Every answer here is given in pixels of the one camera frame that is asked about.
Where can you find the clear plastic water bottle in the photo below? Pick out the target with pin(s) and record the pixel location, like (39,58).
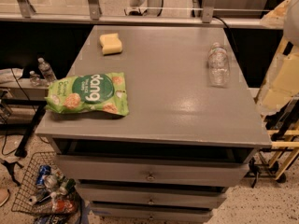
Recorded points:
(218,65)

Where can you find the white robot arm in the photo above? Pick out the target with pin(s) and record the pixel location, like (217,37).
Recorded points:
(291,23)

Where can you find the upright water bottle on desk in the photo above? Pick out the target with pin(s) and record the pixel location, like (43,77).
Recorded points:
(46,70)

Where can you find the small water bottle on desk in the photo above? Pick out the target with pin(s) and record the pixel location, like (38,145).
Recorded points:
(35,79)

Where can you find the red label bottle in basket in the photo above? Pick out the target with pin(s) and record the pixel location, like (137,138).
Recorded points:
(60,206)

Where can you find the green dang chips bag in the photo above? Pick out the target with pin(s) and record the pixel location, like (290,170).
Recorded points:
(98,92)

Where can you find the grey drawer cabinet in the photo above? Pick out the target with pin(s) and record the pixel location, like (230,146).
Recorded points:
(175,113)

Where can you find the yellow sponge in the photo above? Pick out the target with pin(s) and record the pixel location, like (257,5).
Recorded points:
(110,44)

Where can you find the top grey drawer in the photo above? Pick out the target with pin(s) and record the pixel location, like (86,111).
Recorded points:
(215,174)

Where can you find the grey drawer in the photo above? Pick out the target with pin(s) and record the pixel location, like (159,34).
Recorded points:
(150,196)
(215,174)
(151,212)

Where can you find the middle grey drawer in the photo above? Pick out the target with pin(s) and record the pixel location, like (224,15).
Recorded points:
(150,196)

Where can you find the green can in basket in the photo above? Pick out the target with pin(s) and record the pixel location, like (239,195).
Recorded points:
(66,186)

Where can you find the bottom grey drawer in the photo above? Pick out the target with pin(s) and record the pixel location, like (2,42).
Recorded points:
(151,212)

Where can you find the blue soda can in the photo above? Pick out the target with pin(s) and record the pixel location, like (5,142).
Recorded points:
(43,171)

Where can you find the grey side desk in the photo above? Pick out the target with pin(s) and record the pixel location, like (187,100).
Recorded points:
(24,94)

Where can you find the metal railing shelf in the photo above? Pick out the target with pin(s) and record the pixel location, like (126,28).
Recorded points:
(233,13)

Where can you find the black wire basket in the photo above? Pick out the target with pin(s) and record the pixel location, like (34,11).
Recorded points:
(29,197)

